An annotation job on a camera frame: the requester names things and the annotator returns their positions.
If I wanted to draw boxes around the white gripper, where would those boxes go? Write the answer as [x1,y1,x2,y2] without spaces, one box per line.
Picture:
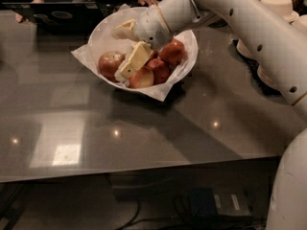
[111,6,173,81]

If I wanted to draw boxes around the black laptop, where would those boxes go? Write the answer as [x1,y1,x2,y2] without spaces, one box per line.
[4,1,114,33]

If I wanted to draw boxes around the dark box under table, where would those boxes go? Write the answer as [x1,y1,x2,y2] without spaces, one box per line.
[188,187,253,218]

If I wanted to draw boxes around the red apple right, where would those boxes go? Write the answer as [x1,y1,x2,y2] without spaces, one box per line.
[158,38,186,66]

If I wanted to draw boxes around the white paper bowl stack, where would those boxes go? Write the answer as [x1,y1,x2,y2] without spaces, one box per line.
[261,0,299,23]

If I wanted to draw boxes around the black cable on floor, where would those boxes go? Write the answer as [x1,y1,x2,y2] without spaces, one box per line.
[114,195,267,230]

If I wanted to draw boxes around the white paper liner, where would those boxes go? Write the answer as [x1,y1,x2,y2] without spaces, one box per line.
[70,4,194,103]

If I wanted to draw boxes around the paper plate stack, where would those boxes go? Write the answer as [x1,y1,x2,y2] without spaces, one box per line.
[236,39,256,60]
[257,65,280,91]

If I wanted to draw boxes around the pink-yellow apple front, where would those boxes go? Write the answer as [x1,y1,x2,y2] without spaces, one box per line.
[130,67,154,89]

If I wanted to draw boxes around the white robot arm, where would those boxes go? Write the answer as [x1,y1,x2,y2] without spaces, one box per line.
[112,0,307,230]

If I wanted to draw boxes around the person's right hand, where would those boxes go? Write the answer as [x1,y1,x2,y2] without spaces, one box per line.
[15,13,24,23]

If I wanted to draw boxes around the paper plate stack front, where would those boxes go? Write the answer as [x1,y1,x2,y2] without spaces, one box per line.
[257,65,280,91]

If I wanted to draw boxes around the yellowish apple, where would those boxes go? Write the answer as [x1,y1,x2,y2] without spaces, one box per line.
[98,51,125,82]

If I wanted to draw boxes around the person's left hand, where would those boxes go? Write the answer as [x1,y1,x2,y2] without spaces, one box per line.
[138,0,158,6]

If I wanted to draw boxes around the paper plate stack back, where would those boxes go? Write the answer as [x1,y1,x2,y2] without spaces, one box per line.
[236,39,256,60]

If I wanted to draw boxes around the small red apple centre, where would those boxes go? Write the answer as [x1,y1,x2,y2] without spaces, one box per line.
[146,58,170,85]

